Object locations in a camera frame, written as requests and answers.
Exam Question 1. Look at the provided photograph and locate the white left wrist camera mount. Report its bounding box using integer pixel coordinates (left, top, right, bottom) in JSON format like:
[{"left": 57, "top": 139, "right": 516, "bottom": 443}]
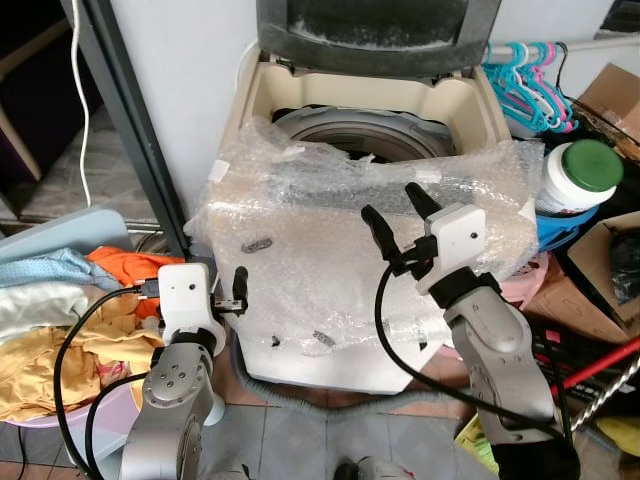
[{"left": 157, "top": 262, "right": 227, "bottom": 351}]

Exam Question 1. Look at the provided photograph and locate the light blue plastic chair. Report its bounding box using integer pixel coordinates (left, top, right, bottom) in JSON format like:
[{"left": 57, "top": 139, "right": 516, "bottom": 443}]
[{"left": 0, "top": 206, "right": 227, "bottom": 429}]

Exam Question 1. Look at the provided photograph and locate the lilac plastic laundry basin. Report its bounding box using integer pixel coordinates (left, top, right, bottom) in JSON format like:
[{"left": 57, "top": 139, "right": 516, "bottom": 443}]
[{"left": 0, "top": 378, "right": 143, "bottom": 433}]

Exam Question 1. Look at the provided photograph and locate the clear bubble wrap sheet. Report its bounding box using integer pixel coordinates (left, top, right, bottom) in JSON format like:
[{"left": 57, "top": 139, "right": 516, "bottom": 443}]
[{"left": 187, "top": 117, "right": 547, "bottom": 377}]

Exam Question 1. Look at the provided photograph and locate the red broom handle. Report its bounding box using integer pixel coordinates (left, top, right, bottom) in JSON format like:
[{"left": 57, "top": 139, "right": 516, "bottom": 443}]
[{"left": 549, "top": 337, "right": 640, "bottom": 392}]

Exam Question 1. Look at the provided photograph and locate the dark metal door frame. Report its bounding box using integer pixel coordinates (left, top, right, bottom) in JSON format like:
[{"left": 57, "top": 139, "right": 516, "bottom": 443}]
[{"left": 61, "top": 0, "right": 192, "bottom": 258}]

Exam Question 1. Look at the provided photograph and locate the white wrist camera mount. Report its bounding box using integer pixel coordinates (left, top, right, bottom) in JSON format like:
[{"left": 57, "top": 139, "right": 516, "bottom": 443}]
[
  {"left": 157, "top": 262, "right": 227, "bottom": 351},
  {"left": 414, "top": 204, "right": 489, "bottom": 297}
]

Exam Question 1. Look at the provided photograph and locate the large open cardboard box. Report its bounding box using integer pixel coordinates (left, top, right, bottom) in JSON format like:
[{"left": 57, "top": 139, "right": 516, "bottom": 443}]
[{"left": 563, "top": 211, "right": 640, "bottom": 347}]

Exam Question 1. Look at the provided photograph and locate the white jar with green lid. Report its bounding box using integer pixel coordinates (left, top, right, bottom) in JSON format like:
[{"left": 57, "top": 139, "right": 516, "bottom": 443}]
[{"left": 536, "top": 138, "right": 627, "bottom": 217}]

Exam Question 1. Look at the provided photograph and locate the cyan plastic clothes hanger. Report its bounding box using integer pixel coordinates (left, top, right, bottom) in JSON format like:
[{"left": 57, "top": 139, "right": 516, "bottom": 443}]
[{"left": 482, "top": 42, "right": 553, "bottom": 136}]

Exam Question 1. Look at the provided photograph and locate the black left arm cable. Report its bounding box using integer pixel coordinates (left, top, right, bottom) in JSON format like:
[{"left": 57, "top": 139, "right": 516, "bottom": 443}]
[{"left": 51, "top": 284, "right": 162, "bottom": 473}]

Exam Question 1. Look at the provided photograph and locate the yellow cloth garment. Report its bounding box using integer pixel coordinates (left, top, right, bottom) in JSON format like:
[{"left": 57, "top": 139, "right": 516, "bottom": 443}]
[{"left": 0, "top": 294, "right": 167, "bottom": 422}]

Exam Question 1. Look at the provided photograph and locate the blue plastic basin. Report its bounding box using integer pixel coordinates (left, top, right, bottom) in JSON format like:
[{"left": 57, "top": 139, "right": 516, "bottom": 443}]
[{"left": 534, "top": 204, "right": 607, "bottom": 252}]

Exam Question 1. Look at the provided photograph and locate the grey washer drum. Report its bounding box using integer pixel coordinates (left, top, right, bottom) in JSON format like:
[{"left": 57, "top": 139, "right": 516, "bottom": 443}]
[{"left": 271, "top": 104, "right": 458, "bottom": 167}]

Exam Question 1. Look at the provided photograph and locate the dark grey washer lid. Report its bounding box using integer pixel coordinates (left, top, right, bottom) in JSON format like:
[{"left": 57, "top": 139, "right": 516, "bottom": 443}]
[{"left": 256, "top": 0, "right": 502, "bottom": 80}]

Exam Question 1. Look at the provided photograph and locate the grey robot leg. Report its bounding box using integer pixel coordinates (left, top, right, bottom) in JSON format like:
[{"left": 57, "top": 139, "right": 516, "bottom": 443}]
[{"left": 334, "top": 456, "right": 417, "bottom": 480}]

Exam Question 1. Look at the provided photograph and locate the pink plastic clothes hanger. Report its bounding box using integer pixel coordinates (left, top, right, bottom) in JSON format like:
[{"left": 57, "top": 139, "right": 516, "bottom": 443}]
[{"left": 535, "top": 42, "right": 579, "bottom": 134}]

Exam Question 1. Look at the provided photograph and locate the cream white cloth garment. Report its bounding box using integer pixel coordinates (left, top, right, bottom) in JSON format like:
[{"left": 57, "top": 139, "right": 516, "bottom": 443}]
[{"left": 0, "top": 281, "right": 92, "bottom": 342}]

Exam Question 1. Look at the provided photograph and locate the small brown cardboard box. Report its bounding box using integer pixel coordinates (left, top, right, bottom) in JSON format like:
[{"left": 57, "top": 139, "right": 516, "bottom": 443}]
[{"left": 574, "top": 62, "right": 640, "bottom": 182}]

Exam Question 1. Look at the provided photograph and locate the light blue cloth garment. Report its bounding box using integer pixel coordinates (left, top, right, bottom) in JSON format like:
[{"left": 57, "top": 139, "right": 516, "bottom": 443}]
[{"left": 0, "top": 247, "right": 127, "bottom": 292}]

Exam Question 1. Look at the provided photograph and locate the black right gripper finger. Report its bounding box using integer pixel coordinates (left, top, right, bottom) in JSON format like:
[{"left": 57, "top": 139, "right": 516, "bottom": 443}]
[
  {"left": 404, "top": 181, "right": 444, "bottom": 225},
  {"left": 360, "top": 204, "right": 408, "bottom": 271}
]

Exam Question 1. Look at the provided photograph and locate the white hanging cable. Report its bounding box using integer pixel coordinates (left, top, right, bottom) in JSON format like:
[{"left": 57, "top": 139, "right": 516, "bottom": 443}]
[{"left": 69, "top": 0, "right": 94, "bottom": 208}]

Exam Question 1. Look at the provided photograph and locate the orange cloth garment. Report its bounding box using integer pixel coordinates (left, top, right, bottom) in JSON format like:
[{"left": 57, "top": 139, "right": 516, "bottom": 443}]
[{"left": 85, "top": 246, "right": 187, "bottom": 321}]

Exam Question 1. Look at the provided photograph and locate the silver metal hanger rod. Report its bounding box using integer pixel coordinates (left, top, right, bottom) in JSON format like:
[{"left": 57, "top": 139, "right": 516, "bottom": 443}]
[{"left": 484, "top": 34, "right": 640, "bottom": 62}]

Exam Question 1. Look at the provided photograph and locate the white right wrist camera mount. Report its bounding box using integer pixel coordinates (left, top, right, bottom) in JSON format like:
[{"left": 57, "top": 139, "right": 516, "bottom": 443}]
[{"left": 414, "top": 204, "right": 489, "bottom": 297}]

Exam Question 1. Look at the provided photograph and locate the beige top-load washing machine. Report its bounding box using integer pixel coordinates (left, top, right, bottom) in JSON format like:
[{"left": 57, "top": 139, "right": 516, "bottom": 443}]
[{"left": 214, "top": 0, "right": 547, "bottom": 397}]

